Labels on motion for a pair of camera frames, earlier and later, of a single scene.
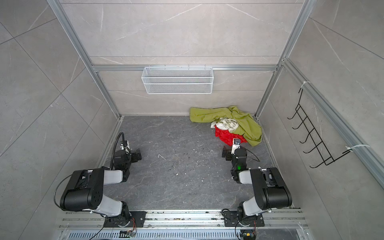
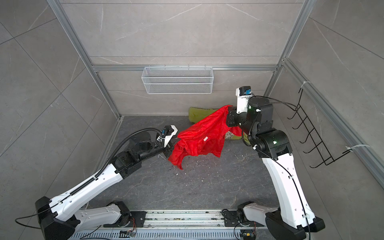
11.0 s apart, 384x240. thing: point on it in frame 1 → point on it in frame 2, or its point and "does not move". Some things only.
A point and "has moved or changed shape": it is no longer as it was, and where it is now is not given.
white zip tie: x=349 y=148 does not move
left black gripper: x=134 y=158 → x=169 y=146
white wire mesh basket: x=178 y=80 does not move
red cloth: x=227 y=137 has moved or changed shape
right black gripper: x=226 y=151 → x=231 y=122
